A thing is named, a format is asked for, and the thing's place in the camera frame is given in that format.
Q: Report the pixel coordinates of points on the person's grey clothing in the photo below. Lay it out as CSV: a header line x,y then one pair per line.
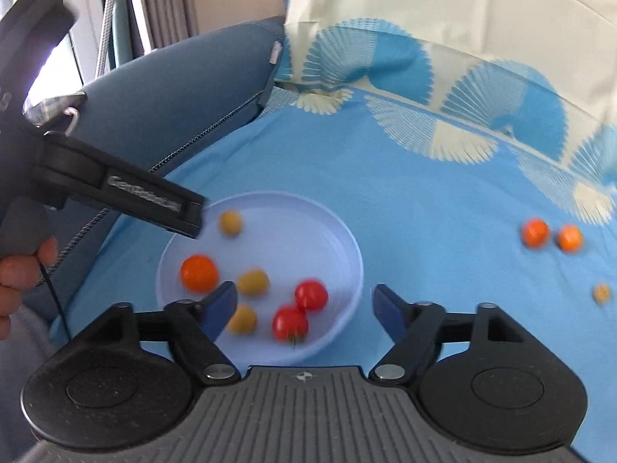
x,y
33,345

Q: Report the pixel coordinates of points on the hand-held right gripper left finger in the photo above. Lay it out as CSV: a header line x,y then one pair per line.
x,y
221,301

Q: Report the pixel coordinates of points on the blue fan-print blanket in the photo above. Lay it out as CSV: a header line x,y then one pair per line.
x,y
409,193

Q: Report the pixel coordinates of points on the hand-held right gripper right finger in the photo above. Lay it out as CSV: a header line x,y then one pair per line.
x,y
388,308

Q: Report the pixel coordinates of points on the blue fabric sofa armrest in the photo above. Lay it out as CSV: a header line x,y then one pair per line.
x,y
183,87

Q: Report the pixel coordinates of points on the light blue plastic plate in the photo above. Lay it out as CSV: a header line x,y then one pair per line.
x,y
299,241

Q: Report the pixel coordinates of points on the small tan longan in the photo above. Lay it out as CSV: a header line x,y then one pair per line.
x,y
601,293
253,282
230,223
243,320

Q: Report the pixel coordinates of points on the beige curtain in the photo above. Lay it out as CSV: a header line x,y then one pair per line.
x,y
159,0

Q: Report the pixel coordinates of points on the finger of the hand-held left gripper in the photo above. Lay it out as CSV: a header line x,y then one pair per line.
x,y
154,197

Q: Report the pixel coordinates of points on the small orange kumquat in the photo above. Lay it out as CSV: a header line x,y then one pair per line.
x,y
535,232
570,238
198,272

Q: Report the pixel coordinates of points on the person's left hand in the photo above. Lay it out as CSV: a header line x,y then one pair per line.
x,y
19,275

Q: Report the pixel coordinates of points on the red cherry tomato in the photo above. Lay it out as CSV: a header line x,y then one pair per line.
x,y
289,323
311,295

